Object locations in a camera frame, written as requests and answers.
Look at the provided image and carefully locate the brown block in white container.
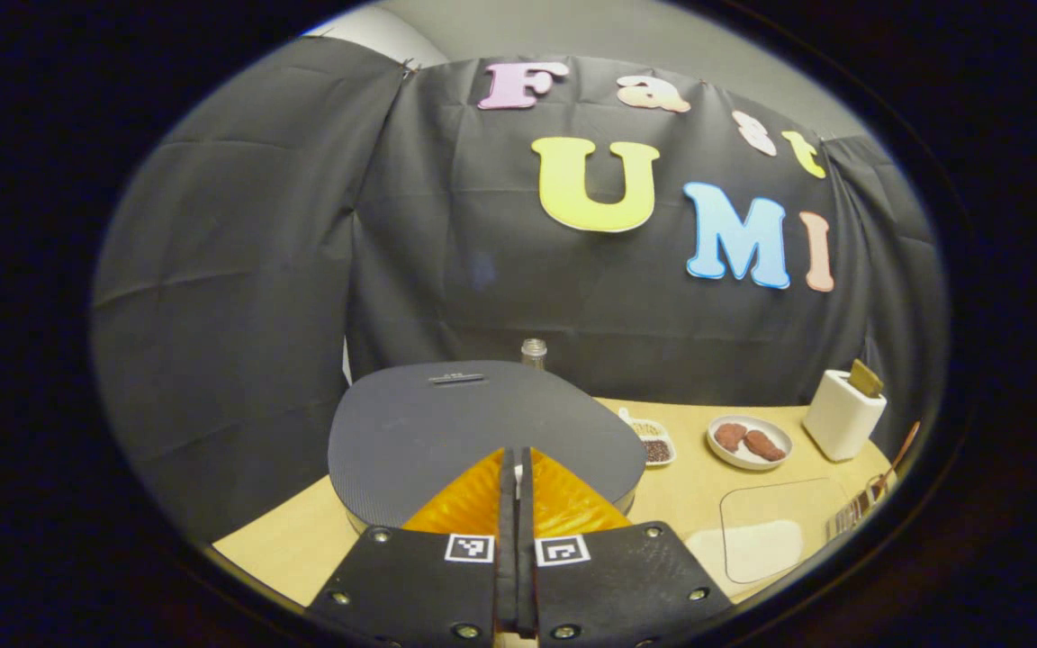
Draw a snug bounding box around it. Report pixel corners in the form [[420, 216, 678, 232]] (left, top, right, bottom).
[[847, 359, 885, 398]]

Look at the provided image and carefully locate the grey rice cooker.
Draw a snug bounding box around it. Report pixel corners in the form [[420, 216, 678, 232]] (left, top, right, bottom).
[[328, 361, 648, 534]]

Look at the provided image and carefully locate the black backdrop cloth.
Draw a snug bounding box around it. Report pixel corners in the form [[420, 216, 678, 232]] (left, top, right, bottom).
[[91, 36, 950, 545]]

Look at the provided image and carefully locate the white square container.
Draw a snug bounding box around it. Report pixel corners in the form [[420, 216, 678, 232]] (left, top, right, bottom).
[[802, 370, 888, 463]]

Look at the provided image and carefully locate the white round plate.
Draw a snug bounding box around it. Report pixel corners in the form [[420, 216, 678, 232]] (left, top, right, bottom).
[[706, 415, 794, 472]]

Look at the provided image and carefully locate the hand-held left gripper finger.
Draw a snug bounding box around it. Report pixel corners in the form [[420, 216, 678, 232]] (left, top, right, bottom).
[[518, 447, 734, 644], [307, 447, 519, 644]]

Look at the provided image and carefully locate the white divided bean dish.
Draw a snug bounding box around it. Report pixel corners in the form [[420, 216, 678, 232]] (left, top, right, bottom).
[[618, 408, 677, 467]]

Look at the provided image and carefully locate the clear rice container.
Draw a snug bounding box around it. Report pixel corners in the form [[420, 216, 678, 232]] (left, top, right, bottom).
[[685, 477, 852, 586]]

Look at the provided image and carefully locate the brown wooden spoon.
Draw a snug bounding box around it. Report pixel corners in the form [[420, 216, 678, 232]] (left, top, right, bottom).
[[870, 420, 921, 500]]

